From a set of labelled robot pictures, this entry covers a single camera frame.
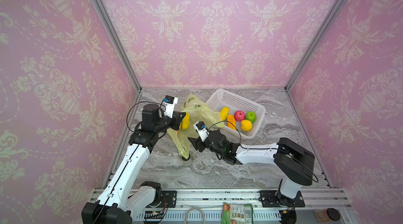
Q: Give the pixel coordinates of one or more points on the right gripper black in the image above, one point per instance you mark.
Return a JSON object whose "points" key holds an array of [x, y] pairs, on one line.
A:
{"points": [[199, 143]]}

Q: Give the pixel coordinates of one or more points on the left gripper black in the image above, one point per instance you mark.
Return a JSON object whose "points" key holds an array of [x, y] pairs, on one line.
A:
{"points": [[177, 119]]}

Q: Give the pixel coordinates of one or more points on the yellow banana fruit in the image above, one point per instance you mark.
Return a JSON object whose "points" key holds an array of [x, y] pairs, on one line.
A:
{"points": [[185, 122]]}

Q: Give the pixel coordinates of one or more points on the yellow plastic bag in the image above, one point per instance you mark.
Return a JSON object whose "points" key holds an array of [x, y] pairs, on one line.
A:
{"points": [[198, 111]]}

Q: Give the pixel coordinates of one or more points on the orange papaya fruit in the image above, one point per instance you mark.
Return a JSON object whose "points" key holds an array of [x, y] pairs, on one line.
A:
{"points": [[231, 122]]}

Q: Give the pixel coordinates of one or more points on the orange round fruit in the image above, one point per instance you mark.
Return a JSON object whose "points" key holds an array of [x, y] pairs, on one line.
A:
{"points": [[246, 125]]}

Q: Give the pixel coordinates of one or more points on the pink red round fruit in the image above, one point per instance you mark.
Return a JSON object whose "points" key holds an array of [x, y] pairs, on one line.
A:
{"points": [[239, 116]]}

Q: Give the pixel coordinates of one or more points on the yellow lemon fruit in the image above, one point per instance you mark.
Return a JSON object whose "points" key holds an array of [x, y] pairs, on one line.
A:
{"points": [[224, 113]]}

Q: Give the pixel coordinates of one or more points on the green apple fruit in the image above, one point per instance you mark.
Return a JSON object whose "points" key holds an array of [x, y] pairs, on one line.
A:
{"points": [[251, 116]]}

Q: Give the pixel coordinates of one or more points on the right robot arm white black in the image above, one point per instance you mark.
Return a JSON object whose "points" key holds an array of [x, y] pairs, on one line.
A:
{"points": [[293, 160]]}

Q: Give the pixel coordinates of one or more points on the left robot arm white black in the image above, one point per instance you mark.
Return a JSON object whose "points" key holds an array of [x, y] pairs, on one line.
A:
{"points": [[116, 205]]}

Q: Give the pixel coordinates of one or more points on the green snack packet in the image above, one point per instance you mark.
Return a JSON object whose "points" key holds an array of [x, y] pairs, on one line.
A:
{"points": [[237, 214]]}

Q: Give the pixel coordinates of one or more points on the brown jar black lid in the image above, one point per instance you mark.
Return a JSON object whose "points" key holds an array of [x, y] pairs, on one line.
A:
{"points": [[327, 215]]}

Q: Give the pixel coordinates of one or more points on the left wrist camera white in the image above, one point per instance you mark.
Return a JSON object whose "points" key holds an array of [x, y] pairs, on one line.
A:
{"points": [[169, 103]]}

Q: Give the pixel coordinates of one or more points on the aluminium front rail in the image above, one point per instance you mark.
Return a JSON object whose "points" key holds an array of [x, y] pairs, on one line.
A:
{"points": [[314, 198]]}

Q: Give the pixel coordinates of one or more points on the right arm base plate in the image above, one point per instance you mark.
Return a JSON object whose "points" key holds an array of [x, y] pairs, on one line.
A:
{"points": [[273, 199]]}

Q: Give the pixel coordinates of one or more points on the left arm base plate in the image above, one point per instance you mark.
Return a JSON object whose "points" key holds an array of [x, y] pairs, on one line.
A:
{"points": [[168, 199]]}

